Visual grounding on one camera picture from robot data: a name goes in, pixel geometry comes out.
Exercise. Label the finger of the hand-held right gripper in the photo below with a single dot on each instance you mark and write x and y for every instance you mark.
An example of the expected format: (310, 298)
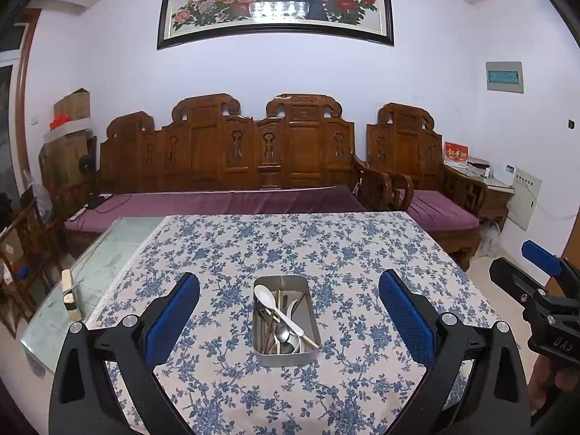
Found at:
(507, 274)
(539, 253)

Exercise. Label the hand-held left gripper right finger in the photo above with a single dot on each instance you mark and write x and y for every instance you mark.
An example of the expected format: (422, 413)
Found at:
(405, 319)

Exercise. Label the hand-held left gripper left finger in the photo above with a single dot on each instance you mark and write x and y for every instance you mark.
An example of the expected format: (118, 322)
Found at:
(174, 317)

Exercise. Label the dark wooden chopstick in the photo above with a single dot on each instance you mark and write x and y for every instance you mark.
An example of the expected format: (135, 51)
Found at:
(262, 333)
(270, 335)

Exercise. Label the small white spoon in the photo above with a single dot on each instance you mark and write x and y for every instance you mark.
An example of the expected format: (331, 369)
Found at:
(265, 297)

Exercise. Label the metal tray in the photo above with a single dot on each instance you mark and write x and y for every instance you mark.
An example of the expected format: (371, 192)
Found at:
(309, 301)

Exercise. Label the light wooden chopstick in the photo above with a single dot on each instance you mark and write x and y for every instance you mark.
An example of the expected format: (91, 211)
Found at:
(279, 301)
(309, 341)

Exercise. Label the metal spoon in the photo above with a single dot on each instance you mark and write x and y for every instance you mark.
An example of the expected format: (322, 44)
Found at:
(283, 333)

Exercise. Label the large white soup spoon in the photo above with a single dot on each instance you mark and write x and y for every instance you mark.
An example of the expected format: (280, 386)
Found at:
(295, 346)

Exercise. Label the person's right hand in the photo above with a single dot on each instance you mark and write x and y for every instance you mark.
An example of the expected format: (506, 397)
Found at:
(562, 385)

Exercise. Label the clear plastic bag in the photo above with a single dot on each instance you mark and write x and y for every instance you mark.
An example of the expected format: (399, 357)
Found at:
(38, 190)
(491, 240)

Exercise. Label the wooden side table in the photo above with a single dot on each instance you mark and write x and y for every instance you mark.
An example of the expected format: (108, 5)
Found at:
(496, 199)

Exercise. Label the white box device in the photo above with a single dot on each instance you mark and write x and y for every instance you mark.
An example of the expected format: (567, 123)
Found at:
(504, 176)

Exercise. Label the blue floral tablecloth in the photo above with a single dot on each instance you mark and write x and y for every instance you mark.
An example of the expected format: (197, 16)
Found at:
(344, 258)

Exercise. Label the purple armchair cushion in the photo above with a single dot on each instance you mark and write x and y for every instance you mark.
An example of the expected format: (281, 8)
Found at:
(444, 208)

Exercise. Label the cream and black block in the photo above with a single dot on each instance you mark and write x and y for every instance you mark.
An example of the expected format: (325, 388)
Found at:
(70, 294)

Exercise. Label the stack of papers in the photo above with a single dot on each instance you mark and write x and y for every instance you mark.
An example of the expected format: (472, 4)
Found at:
(478, 164)

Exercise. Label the purple sofa cushion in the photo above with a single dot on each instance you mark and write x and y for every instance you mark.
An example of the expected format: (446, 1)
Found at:
(226, 201)

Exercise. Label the red desk calendar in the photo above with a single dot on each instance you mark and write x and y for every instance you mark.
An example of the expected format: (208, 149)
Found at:
(456, 153)

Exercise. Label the carved wooden armchair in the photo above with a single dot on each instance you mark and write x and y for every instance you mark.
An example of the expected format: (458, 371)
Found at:
(408, 145)

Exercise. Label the wooden chair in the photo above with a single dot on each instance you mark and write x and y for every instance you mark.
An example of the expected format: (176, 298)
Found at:
(27, 235)

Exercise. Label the carved wooden sofa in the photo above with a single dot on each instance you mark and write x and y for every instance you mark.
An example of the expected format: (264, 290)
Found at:
(299, 154)

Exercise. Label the white flat box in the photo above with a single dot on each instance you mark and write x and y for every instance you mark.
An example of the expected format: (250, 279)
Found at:
(72, 129)

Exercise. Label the red decoration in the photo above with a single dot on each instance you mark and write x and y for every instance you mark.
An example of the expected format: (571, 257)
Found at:
(58, 122)

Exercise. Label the small cardboard box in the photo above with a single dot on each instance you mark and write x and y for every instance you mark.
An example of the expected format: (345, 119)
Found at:
(72, 104)

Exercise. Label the wooden framed window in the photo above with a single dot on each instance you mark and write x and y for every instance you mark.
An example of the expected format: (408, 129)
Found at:
(11, 99)

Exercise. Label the framed floral painting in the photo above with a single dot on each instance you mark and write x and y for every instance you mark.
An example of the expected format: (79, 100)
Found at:
(272, 0)

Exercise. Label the grey wall electrical box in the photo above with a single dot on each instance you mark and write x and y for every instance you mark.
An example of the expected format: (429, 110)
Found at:
(504, 77)

